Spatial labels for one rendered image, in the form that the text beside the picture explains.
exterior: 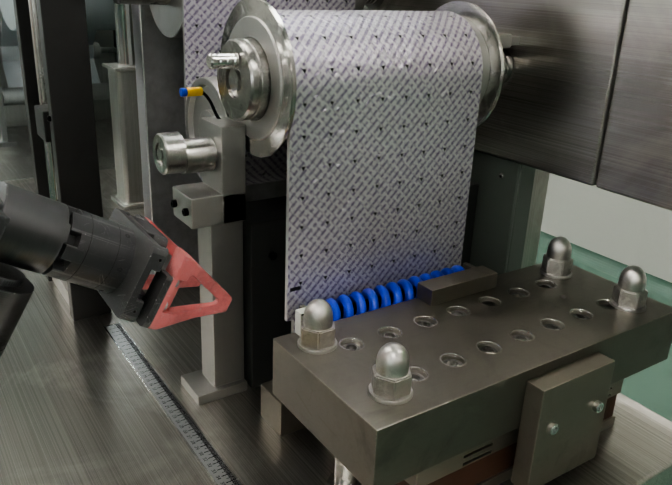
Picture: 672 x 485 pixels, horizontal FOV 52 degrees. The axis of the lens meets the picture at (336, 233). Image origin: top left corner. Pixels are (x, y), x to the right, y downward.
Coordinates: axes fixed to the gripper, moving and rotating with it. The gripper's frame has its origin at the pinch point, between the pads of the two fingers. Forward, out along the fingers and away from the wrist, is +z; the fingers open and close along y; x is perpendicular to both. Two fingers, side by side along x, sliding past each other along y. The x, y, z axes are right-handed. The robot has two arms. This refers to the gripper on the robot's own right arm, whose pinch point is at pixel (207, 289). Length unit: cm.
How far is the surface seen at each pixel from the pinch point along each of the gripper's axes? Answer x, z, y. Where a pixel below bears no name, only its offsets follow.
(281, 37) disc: 22.9, -4.2, -0.8
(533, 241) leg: 20, 59, -13
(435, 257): 11.7, 25.1, 0.3
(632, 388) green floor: -1, 216, -59
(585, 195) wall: 70, 275, -153
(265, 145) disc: 14.1, 0.8, -3.5
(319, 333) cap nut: 1.4, 7.1, 8.5
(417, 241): 12.4, 21.3, 0.3
